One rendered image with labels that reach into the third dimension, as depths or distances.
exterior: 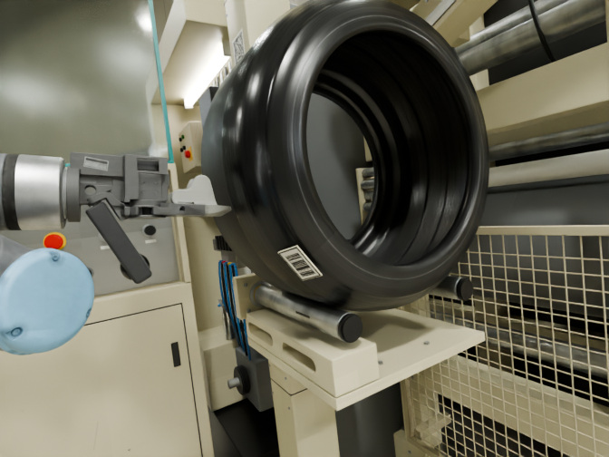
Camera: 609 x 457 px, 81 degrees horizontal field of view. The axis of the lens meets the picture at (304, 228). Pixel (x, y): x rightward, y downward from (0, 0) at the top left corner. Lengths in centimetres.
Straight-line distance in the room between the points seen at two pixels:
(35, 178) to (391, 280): 49
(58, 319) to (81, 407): 85
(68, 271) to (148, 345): 82
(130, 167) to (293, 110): 22
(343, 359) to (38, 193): 45
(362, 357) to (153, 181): 40
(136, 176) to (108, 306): 69
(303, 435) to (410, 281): 59
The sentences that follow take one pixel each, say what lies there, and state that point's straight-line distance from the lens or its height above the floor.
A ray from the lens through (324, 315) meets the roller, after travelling 59.
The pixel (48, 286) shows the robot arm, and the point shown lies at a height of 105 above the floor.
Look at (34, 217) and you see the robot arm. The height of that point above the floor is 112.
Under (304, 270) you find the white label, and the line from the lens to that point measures 52.
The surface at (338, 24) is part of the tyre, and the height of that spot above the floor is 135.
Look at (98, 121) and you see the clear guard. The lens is 120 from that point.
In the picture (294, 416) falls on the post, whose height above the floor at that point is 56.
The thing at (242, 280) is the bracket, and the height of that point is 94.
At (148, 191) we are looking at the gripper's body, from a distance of 52.
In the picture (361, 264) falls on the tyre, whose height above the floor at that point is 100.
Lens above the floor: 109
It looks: 3 degrees down
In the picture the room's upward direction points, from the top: 6 degrees counter-clockwise
